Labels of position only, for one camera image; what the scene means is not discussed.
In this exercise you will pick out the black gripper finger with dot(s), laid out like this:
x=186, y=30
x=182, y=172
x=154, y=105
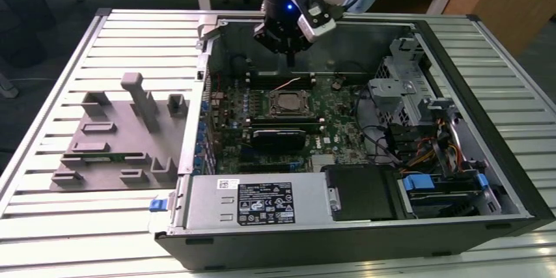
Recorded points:
x=302, y=47
x=270, y=38

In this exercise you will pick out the metal locking lever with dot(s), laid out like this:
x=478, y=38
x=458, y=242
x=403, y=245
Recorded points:
x=287, y=84

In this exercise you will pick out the CPU with silver top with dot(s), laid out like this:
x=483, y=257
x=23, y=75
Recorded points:
x=290, y=101

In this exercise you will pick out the CPU socket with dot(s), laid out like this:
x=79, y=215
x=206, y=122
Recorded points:
x=294, y=115

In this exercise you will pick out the round coin battery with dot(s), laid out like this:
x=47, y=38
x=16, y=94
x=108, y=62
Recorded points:
x=338, y=83

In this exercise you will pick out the metal drive cage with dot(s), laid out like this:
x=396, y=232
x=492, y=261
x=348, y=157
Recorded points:
x=388, y=87

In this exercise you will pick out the blue card retention clip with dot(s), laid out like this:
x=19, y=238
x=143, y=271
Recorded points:
x=203, y=106
x=202, y=127
x=200, y=150
x=198, y=163

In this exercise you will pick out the green motherboard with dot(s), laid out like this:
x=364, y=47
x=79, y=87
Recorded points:
x=343, y=134

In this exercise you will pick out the black graphics card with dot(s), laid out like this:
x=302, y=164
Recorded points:
x=278, y=139

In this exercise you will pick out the silver chipset heatsink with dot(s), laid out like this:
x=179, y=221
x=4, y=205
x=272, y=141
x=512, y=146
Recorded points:
x=324, y=161

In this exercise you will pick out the black expansion slot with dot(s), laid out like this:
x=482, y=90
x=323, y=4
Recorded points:
x=260, y=169

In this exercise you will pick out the grey parts rack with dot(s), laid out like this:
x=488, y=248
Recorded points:
x=126, y=143

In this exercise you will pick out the black plastic cover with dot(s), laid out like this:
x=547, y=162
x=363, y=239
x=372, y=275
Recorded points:
x=364, y=193

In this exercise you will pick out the blue disk carrier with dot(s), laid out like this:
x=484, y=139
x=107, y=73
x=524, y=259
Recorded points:
x=416, y=183

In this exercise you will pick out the wooden cabinet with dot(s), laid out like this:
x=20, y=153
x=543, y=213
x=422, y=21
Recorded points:
x=512, y=4

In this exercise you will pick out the silver power supply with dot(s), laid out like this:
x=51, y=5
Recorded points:
x=208, y=203

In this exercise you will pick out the green RAM stick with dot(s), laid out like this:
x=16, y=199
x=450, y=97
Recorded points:
x=104, y=159

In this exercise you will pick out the dark chair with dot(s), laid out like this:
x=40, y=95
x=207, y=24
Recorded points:
x=22, y=30

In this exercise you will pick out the blue case latch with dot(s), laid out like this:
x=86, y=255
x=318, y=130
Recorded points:
x=158, y=205

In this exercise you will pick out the blue drive clip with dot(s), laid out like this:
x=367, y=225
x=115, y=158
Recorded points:
x=480, y=182

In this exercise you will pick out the white furniture leg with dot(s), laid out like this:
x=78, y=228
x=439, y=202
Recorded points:
x=8, y=86

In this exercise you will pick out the black open PC case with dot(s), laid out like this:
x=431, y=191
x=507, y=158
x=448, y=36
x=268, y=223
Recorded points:
x=304, y=252

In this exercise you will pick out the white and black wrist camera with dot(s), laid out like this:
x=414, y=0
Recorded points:
x=318, y=21

